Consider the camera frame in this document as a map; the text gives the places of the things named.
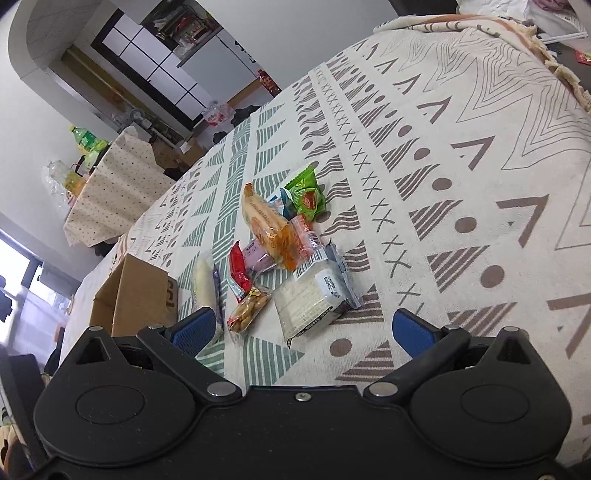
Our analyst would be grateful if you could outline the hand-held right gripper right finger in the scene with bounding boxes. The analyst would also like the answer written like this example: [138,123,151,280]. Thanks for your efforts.
[364,308,532,403]

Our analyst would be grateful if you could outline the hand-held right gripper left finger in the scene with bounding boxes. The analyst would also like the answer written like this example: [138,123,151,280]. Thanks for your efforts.
[74,307,243,403]

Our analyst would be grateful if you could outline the brown cardboard box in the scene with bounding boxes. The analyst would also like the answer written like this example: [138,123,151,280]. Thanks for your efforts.
[89,254,181,337]

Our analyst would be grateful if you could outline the light blue snack packet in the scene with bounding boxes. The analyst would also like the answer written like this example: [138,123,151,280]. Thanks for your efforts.
[268,188,298,221]

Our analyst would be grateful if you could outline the long white snack packet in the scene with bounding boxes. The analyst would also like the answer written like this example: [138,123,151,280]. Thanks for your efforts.
[191,258,225,344]

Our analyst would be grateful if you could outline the thin purple stick packet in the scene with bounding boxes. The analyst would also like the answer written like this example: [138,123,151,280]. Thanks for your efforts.
[212,264,226,330]

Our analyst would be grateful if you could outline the clear peanut packet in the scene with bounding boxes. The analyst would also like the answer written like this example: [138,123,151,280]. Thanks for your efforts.
[226,286,273,335]

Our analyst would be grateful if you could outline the red snack packet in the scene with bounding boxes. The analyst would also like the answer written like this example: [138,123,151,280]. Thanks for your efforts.
[228,241,254,296]

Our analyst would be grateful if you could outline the purple snack packet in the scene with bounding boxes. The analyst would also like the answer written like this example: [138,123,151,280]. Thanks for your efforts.
[244,240,278,274]

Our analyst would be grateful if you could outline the large white cracker packet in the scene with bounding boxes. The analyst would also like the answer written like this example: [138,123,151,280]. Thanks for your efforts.
[273,240,362,349]

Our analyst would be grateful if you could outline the orange biscuit packet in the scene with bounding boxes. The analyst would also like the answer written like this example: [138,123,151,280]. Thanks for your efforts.
[242,183,308,271]

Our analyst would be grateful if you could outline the clear orange snack packet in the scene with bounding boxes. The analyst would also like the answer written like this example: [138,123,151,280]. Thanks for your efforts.
[292,215,325,278]

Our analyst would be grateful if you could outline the table with dotted cloth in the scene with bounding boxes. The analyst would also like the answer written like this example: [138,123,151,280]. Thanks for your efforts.
[63,126,176,247]

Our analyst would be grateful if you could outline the green snack packet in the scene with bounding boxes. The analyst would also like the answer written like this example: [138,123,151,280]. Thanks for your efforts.
[284,167,328,221]

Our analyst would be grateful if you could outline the bright window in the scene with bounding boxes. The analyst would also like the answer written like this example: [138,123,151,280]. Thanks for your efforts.
[0,226,79,347]

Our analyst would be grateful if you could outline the cardboard boxes on floor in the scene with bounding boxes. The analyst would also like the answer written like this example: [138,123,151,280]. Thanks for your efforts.
[152,138,206,172]

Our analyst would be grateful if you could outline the patterned cream blanket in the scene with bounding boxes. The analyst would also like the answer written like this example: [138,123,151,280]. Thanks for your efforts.
[60,13,591,398]

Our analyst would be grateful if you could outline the clear plastic bags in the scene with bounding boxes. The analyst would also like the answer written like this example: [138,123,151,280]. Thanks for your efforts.
[41,159,88,208]

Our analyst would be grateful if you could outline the red and white plastic bag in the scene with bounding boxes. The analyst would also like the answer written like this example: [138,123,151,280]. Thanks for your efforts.
[203,102,234,127]

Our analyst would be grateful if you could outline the large black bag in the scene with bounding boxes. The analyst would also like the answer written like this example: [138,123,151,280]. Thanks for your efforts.
[231,106,262,125]

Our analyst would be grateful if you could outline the green plastic bottle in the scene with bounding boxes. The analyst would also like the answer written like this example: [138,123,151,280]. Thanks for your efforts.
[69,124,109,155]

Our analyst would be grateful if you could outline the red paper decoration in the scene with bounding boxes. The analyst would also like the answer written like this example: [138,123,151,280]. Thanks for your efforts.
[256,69,282,97]

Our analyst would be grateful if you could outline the black-framed glass door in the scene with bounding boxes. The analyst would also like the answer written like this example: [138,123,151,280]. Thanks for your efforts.
[91,9,204,130]

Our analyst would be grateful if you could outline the white crumpled cloth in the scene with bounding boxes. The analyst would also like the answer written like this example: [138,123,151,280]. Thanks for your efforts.
[457,0,591,40]

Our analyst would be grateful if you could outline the cluttered wall shelf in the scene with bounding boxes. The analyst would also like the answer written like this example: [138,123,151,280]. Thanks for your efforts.
[141,0,225,61]

